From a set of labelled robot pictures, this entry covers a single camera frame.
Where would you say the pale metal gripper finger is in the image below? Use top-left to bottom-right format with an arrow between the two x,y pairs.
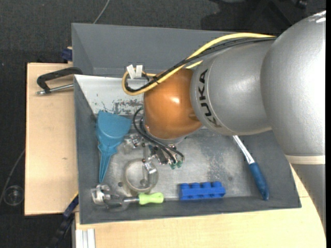
123,134 -> 142,154
139,161 -> 158,185

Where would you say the blue plastic funnel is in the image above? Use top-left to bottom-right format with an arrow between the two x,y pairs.
95,110 -> 133,183

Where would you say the grey metal bin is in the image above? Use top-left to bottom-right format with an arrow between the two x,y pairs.
71,22 -> 302,225

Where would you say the blue toy brick block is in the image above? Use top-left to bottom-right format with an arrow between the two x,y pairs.
177,181 -> 226,202

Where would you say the clear plastic piece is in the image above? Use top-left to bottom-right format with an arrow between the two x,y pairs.
90,184 -> 125,212

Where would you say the pale wood board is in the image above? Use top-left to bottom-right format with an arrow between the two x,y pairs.
24,62 -> 79,216

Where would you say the clear tape ring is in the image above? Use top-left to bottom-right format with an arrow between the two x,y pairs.
125,158 -> 159,194

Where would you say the green-handled metal tool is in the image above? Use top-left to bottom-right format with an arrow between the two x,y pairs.
103,192 -> 165,208

